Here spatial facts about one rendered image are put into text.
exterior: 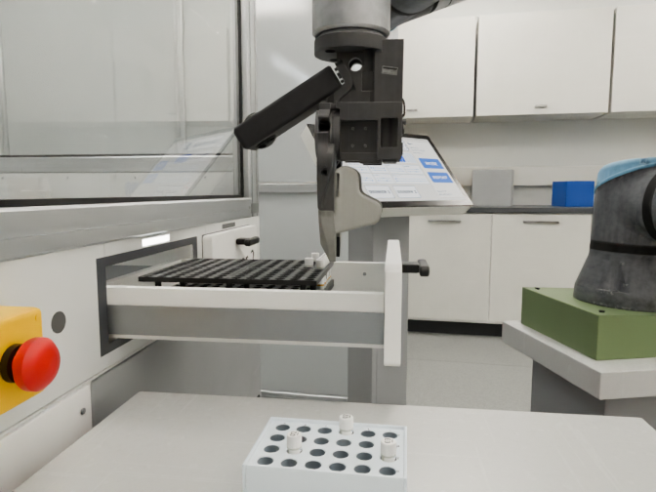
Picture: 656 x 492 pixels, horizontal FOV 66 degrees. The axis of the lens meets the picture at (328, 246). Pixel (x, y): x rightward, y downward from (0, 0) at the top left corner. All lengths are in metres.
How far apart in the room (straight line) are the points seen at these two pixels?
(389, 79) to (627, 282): 0.54
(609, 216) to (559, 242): 2.75
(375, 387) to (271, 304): 1.11
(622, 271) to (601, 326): 0.11
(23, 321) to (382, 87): 0.36
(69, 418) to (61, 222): 0.20
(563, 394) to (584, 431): 0.35
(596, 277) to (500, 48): 3.24
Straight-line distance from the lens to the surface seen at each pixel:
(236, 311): 0.58
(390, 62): 0.50
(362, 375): 1.66
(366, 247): 1.55
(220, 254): 0.94
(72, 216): 0.58
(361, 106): 0.48
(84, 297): 0.61
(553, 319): 0.93
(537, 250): 3.63
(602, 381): 0.80
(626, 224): 0.90
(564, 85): 4.06
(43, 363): 0.44
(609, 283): 0.91
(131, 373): 0.71
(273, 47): 2.47
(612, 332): 0.85
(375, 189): 1.43
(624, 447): 0.59
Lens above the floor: 1.00
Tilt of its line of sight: 6 degrees down
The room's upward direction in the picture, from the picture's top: straight up
